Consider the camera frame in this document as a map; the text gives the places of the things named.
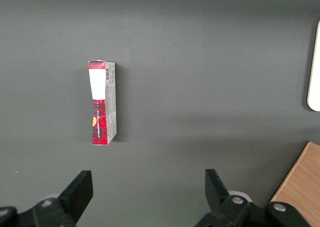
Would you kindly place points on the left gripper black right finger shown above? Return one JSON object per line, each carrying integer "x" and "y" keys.
{"x": 220, "y": 202}

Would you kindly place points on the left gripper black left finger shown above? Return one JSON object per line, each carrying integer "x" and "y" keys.
{"x": 72, "y": 199}

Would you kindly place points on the wooden drawer cabinet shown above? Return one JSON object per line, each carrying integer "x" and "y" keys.
{"x": 300, "y": 184}

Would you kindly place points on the red grey cardboard box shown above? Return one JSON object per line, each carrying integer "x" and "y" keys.
{"x": 102, "y": 104}

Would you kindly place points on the cream rectangular tray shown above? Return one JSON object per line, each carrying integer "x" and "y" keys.
{"x": 315, "y": 69}

